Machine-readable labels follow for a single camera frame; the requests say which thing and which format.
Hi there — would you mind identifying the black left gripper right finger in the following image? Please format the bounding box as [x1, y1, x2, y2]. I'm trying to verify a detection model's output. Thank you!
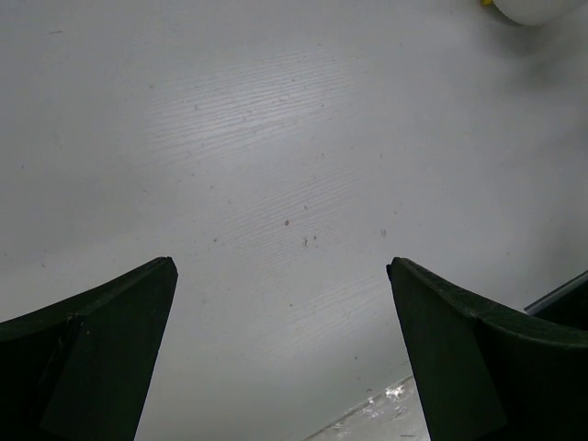
[388, 257, 587, 440]

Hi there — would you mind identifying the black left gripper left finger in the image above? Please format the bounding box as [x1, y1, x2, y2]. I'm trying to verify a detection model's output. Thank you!
[1, 257, 177, 440]

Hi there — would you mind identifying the white round divided container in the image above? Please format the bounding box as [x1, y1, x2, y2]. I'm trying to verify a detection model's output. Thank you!
[481, 0, 585, 26]

